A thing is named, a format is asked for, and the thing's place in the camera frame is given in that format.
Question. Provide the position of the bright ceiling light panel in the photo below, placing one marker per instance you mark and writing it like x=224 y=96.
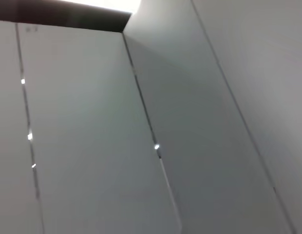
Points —
x=117 y=5

